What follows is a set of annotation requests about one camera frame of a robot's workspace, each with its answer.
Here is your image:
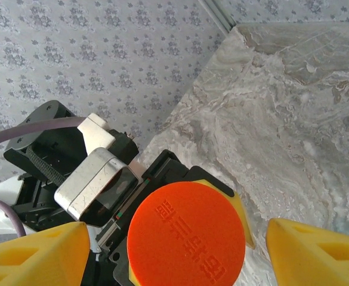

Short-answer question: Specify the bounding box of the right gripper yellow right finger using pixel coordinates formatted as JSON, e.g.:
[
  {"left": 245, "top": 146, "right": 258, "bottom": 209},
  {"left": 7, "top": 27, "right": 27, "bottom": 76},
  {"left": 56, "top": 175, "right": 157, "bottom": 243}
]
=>
[{"left": 266, "top": 217, "right": 349, "bottom": 286}]

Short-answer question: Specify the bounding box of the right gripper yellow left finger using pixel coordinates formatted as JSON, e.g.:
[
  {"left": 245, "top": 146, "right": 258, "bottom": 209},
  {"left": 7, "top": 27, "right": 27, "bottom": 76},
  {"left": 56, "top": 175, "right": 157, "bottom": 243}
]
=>
[{"left": 0, "top": 222, "right": 91, "bottom": 286}]

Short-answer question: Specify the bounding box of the orange pill bottle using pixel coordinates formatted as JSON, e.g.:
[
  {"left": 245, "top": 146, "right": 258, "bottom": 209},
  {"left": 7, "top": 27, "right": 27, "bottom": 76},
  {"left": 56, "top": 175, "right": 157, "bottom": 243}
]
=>
[{"left": 126, "top": 181, "right": 247, "bottom": 286}]

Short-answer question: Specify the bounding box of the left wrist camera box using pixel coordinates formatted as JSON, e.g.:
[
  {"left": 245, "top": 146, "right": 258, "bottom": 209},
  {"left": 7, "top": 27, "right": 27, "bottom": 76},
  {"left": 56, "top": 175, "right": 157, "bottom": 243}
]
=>
[{"left": 53, "top": 112, "right": 140, "bottom": 229}]

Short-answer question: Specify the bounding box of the aluminium corner post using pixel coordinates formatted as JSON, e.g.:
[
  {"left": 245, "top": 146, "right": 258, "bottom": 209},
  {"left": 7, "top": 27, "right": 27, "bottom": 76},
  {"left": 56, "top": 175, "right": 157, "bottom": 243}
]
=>
[{"left": 202, "top": 0, "right": 239, "bottom": 32}]

